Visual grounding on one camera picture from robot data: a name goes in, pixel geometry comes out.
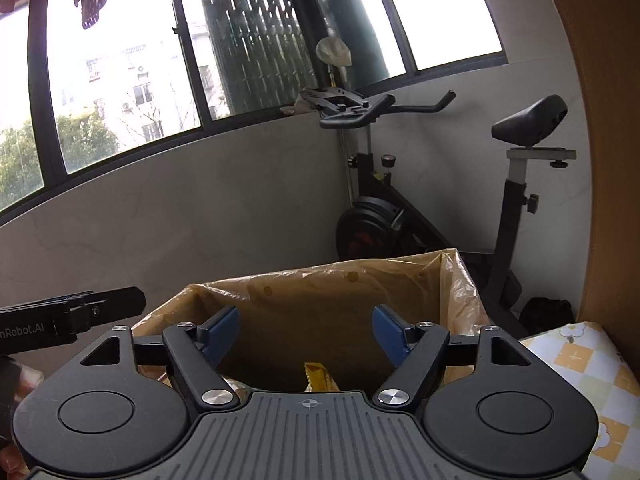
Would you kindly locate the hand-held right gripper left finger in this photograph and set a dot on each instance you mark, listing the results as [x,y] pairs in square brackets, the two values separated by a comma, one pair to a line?
[222,332]

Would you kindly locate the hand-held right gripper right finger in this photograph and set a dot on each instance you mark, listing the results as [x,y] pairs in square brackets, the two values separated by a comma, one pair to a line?
[392,335]

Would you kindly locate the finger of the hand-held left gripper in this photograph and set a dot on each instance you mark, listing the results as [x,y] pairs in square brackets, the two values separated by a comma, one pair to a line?
[115,300]

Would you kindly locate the brown cardboard box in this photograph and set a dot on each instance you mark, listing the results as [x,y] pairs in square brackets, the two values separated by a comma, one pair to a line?
[300,340]

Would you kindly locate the yellow snack packet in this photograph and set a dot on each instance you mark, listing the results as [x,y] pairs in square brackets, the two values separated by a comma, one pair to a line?
[320,379]

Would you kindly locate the cardboard box with plastic liner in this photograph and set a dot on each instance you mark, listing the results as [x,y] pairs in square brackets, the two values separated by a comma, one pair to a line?
[325,272]

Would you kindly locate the black bag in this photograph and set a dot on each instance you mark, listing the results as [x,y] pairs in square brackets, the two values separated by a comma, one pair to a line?
[547,312]

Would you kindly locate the green tree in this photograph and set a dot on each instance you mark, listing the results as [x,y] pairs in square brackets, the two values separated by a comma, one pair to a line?
[80,140]

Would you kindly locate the black exercise bike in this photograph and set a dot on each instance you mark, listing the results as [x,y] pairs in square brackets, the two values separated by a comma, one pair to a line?
[517,210]

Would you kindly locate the floral checked tablecloth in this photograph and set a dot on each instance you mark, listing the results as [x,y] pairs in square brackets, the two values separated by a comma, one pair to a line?
[590,360]

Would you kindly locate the apartment building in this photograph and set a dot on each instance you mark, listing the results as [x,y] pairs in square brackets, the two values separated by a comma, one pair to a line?
[130,85]

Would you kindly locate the beige rag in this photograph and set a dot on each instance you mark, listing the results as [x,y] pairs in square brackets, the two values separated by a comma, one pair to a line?
[297,107]

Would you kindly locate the white plastic bag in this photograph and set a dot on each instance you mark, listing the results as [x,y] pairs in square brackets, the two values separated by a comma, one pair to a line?
[332,52]

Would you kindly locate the wooden cabinet panel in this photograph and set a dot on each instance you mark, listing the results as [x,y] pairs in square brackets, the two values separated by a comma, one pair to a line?
[610,135]

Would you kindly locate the green mesh net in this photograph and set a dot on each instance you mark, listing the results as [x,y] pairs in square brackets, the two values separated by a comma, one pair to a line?
[260,35]

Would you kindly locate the black window frame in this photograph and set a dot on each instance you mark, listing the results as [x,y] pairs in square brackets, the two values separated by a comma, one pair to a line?
[36,85]

